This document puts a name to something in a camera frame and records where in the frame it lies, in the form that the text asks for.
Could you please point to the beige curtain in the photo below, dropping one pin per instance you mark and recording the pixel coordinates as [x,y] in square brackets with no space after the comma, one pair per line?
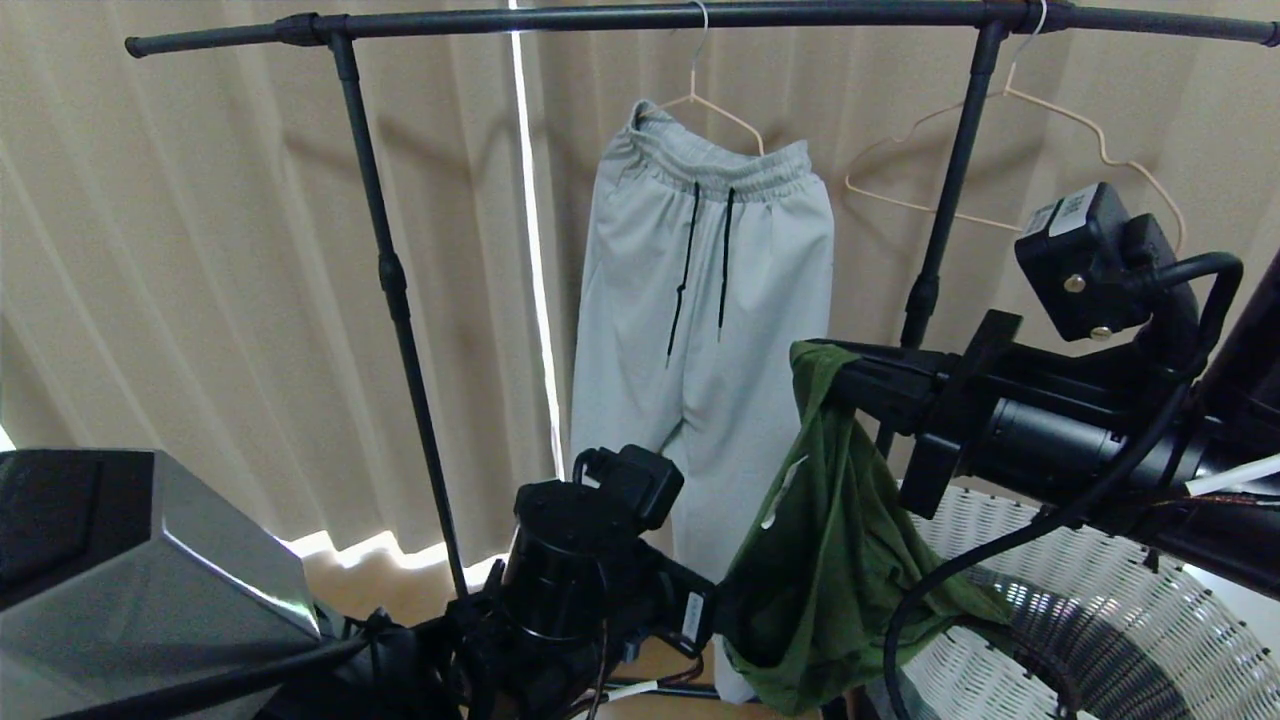
[200,250]

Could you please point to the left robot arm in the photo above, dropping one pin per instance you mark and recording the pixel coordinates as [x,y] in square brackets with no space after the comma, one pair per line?
[150,580]

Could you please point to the green garment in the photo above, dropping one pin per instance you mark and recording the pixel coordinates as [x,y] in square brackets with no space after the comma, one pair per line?
[830,560]

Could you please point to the black clothes rack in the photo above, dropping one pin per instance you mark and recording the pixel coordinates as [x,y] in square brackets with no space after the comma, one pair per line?
[600,18]

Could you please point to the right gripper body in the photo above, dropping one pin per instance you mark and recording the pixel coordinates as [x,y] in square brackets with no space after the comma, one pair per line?
[1050,420]

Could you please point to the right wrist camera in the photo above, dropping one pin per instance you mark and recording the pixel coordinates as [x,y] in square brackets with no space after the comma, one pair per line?
[1090,270]

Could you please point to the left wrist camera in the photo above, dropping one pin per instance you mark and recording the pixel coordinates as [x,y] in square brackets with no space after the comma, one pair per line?
[635,485]

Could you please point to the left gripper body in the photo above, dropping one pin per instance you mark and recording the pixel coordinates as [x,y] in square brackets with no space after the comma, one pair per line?
[680,610]

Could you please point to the pale grey shorts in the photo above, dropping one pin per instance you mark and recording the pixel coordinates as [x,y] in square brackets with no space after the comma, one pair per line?
[700,350]

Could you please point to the pink clothes hanger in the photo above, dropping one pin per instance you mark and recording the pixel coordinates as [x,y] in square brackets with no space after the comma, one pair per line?
[730,117]
[900,201]

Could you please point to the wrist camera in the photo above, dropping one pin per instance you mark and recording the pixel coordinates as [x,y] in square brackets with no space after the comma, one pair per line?
[635,485]
[1090,270]

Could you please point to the white laundry basket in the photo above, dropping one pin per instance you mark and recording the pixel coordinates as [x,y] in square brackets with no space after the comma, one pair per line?
[1150,600]

